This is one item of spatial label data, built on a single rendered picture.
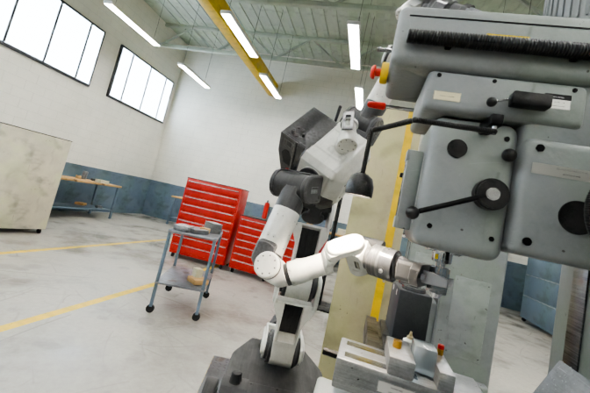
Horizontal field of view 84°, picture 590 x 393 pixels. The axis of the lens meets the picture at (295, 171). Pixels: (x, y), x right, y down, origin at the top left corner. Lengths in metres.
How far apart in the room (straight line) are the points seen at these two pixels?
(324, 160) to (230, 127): 10.17
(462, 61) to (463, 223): 0.37
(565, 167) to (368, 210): 1.88
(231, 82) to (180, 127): 2.37
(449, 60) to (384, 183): 1.85
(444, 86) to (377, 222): 1.87
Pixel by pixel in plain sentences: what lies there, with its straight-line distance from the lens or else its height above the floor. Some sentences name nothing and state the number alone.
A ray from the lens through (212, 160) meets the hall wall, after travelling 11.24.
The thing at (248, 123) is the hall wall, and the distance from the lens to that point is 11.05.
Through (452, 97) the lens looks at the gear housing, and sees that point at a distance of 0.87.
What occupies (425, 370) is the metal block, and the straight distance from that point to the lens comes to 0.98.
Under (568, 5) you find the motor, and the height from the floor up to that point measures 1.96.
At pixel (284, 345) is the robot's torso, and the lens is 1.64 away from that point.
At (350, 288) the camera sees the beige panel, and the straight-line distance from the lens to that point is 2.68.
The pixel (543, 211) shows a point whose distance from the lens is 0.87.
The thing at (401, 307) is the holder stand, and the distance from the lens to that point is 1.39.
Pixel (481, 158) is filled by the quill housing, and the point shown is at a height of 1.54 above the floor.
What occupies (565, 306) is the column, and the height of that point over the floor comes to 1.23.
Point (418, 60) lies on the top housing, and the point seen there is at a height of 1.74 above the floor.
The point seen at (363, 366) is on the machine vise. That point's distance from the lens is 0.92.
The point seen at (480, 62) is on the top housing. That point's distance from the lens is 0.90.
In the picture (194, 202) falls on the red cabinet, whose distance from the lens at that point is 6.21.
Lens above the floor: 1.33
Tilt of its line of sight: 6 degrees up
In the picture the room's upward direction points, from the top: 13 degrees clockwise
